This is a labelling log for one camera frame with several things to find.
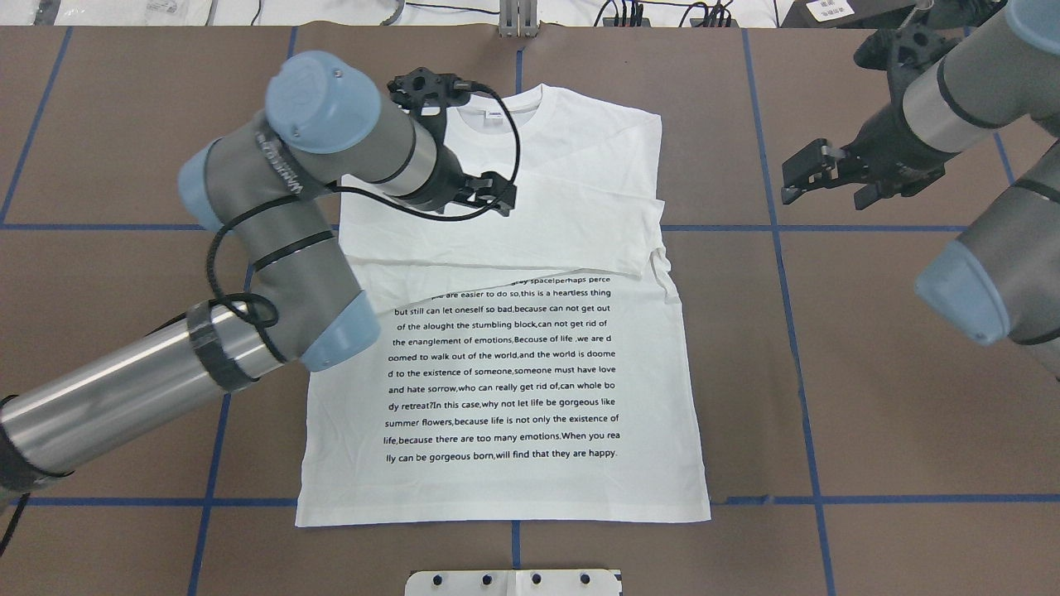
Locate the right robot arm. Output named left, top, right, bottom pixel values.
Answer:
left=780, top=1, right=1059, bottom=376

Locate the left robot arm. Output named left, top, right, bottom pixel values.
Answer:
left=2, top=50, right=518, bottom=502

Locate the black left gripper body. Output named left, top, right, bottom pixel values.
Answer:
left=406, top=148, right=487, bottom=214

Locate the white perforated mounting plate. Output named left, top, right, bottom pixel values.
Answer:
left=404, top=569, right=624, bottom=595

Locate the blue tape line crosswise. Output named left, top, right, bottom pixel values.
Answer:
left=1, top=223, right=968, bottom=233

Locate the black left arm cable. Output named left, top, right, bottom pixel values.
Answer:
left=0, top=78, right=523, bottom=555

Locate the aluminium frame post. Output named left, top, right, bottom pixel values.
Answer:
left=499, top=0, right=540, bottom=38

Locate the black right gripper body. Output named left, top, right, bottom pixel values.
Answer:
left=843, top=107, right=949, bottom=208

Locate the white printed t-shirt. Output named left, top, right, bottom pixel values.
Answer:
left=295, top=84, right=711, bottom=527

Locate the blue tape line lengthwise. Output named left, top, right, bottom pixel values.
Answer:
left=740, top=29, right=837, bottom=595

